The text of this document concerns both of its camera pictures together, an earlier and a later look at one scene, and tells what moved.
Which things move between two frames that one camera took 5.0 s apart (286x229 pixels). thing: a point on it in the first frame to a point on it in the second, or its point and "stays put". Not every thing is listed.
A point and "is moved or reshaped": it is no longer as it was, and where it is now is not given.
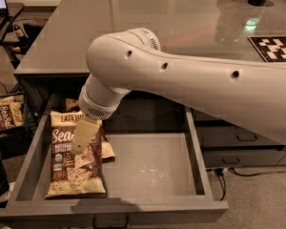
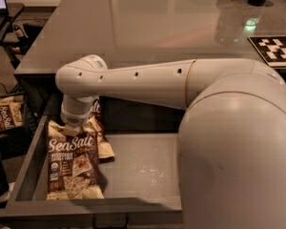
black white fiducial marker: (275, 49) stays put
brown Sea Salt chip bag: (73, 175) is moved or reshaped
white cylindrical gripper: (93, 110) to (73, 117)
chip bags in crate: (7, 112) stays put
